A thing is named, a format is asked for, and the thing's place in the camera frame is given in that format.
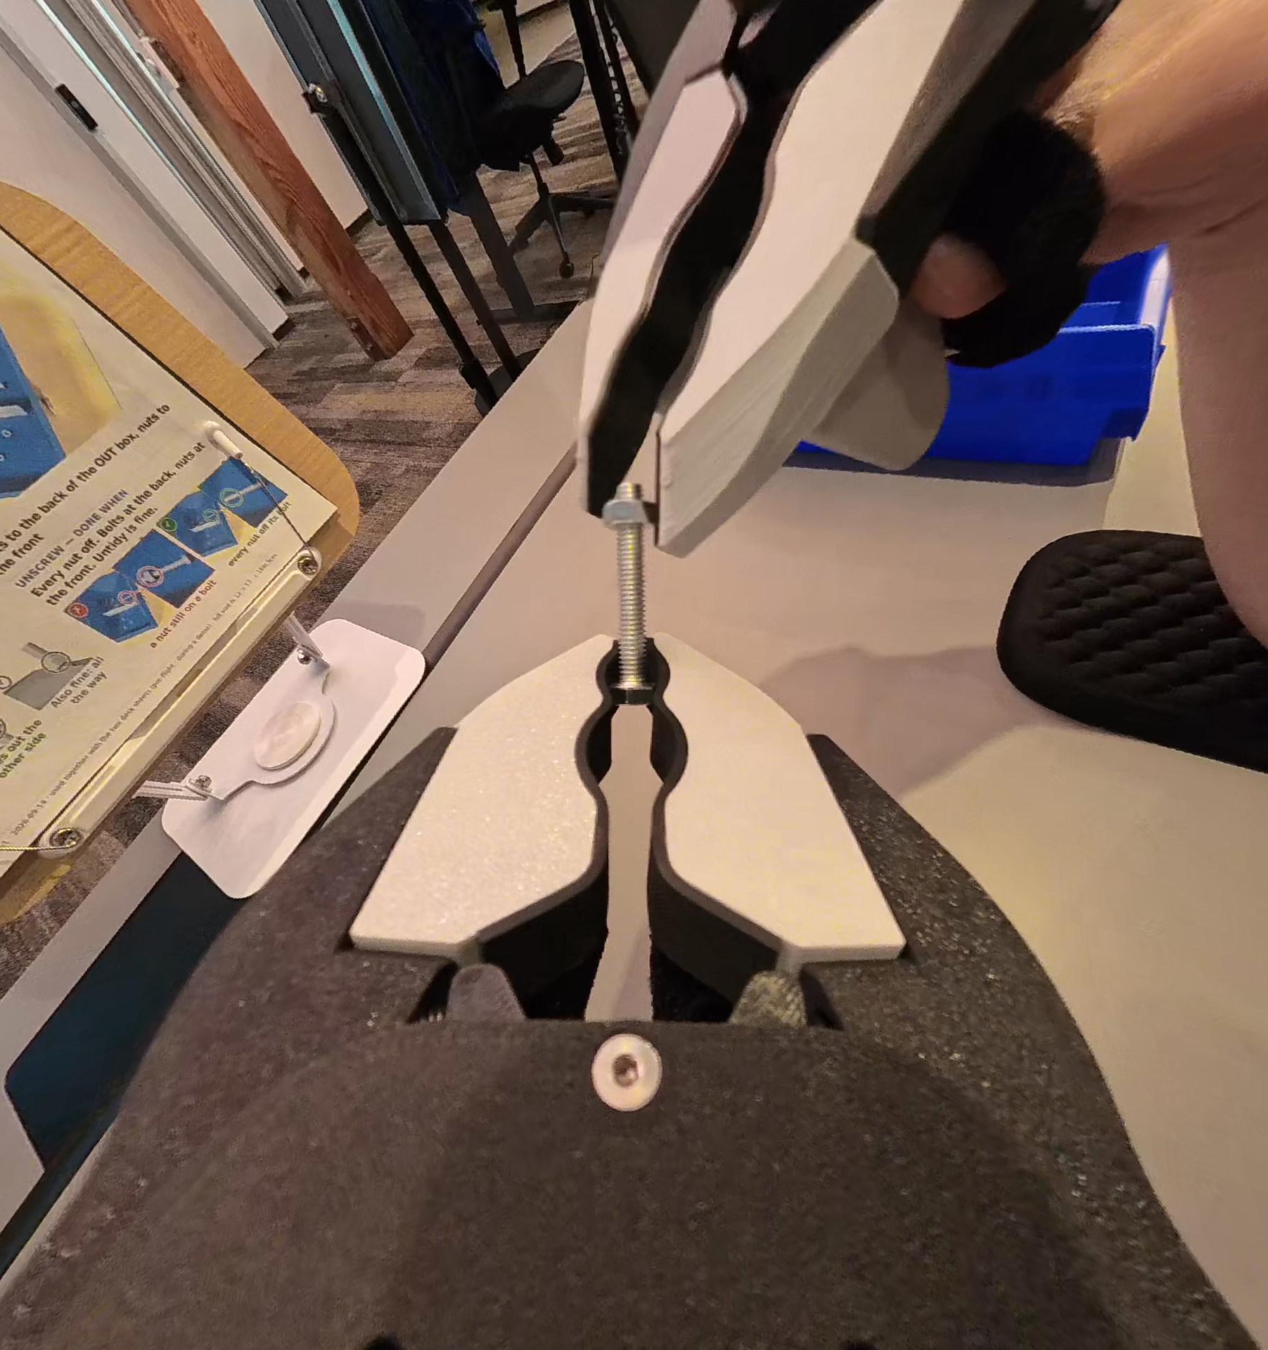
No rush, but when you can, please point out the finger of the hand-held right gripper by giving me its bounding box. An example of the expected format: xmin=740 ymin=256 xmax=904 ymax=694
xmin=658 ymin=0 xmax=1017 ymax=558
xmin=579 ymin=63 xmax=748 ymax=511

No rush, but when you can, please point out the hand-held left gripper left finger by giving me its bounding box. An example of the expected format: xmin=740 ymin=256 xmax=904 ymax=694
xmin=348 ymin=635 xmax=611 ymax=966

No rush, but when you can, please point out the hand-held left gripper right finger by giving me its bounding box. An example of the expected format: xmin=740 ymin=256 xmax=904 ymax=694
xmin=648 ymin=632 xmax=909 ymax=972

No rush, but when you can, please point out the blue divided plastic bin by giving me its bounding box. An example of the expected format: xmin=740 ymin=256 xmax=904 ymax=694
xmin=791 ymin=245 xmax=1172 ymax=469

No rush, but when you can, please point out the steel bolt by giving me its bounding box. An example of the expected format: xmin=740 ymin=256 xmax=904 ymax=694
xmin=603 ymin=486 xmax=658 ymax=706

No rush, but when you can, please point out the grey desk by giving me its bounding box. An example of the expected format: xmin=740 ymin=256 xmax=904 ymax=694
xmin=0 ymin=237 xmax=1268 ymax=1293

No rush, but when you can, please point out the person's right hand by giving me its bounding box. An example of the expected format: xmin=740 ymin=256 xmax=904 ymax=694
xmin=913 ymin=0 xmax=1268 ymax=322

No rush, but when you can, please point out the black background office chair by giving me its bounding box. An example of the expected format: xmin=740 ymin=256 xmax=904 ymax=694
xmin=474 ymin=59 xmax=594 ymax=282

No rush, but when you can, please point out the black textured armrest pad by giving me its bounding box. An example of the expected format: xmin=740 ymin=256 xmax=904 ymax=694
xmin=998 ymin=529 xmax=1268 ymax=784

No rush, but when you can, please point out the printed instruction board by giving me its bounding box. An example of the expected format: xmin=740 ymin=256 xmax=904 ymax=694
xmin=0 ymin=172 xmax=360 ymax=944

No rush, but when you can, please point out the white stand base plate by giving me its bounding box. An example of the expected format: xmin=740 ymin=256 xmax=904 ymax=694
xmin=137 ymin=613 xmax=427 ymax=899

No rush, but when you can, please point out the black metal desk frame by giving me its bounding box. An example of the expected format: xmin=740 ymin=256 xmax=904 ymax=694
xmin=308 ymin=0 xmax=634 ymax=414

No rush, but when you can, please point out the brown wooden post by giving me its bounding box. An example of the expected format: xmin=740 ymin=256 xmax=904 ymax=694
xmin=125 ymin=0 xmax=418 ymax=362

